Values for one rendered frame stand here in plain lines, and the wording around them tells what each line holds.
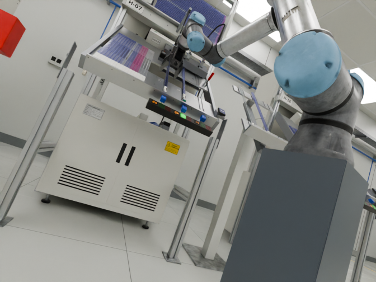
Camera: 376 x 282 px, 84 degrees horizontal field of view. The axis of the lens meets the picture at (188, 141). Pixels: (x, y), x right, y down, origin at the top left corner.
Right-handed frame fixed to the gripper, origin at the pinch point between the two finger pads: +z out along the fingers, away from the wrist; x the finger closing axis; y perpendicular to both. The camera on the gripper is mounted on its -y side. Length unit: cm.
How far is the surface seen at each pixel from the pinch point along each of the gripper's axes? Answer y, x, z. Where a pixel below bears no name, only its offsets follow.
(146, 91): -26.2, 8.1, -4.6
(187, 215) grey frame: -66, -33, 22
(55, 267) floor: -97, 14, 16
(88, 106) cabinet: -20.9, 31.7, 27.8
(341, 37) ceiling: 223, -218, -43
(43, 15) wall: 151, 140, 113
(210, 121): -26.0, -27.5, -5.2
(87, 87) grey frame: 1, 40, 38
